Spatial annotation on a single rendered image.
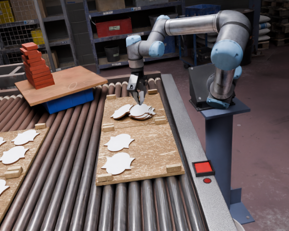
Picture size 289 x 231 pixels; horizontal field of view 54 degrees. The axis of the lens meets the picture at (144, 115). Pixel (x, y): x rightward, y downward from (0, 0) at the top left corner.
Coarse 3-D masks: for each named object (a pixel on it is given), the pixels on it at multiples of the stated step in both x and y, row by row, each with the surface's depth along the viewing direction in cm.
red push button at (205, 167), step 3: (207, 162) 114; (195, 165) 113; (198, 165) 113; (201, 165) 113; (204, 165) 112; (207, 165) 112; (195, 168) 112; (198, 168) 111; (201, 168) 111; (204, 168) 111; (207, 168) 111; (210, 168) 110; (198, 171) 110; (201, 171) 109; (204, 171) 109
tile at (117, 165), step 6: (114, 156) 122; (120, 156) 122; (126, 156) 121; (108, 162) 119; (114, 162) 118; (120, 162) 118; (126, 162) 117; (102, 168) 116; (108, 168) 115; (114, 168) 115; (120, 168) 114; (126, 168) 114; (114, 174) 111; (120, 174) 112
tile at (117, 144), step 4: (116, 136) 138; (120, 136) 137; (124, 136) 137; (128, 136) 136; (112, 140) 134; (116, 140) 134; (120, 140) 134; (124, 140) 133; (128, 140) 133; (132, 140) 132; (104, 144) 132; (108, 144) 132; (112, 144) 131; (116, 144) 131; (120, 144) 130; (124, 144) 130; (128, 144) 130; (108, 148) 128; (112, 148) 128; (116, 148) 128; (120, 148) 127; (124, 148) 128; (128, 148) 128
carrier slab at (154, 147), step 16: (128, 128) 145; (144, 128) 143; (160, 128) 141; (144, 144) 130; (160, 144) 128; (144, 160) 119; (160, 160) 117; (176, 160) 116; (96, 176) 113; (128, 176) 110; (144, 176) 110; (160, 176) 110
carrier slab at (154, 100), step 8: (128, 96) 183; (152, 96) 179; (112, 104) 174; (120, 104) 173; (136, 104) 170; (152, 104) 168; (160, 104) 166; (104, 112) 165; (112, 112) 164; (160, 112) 157; (104, 120) 156; (112, 120) 155; (120, 120) 154; (128, 120) 153; (136, 120) 152; (144, 120) 151; (152, 120) 150; (120, 128) 147
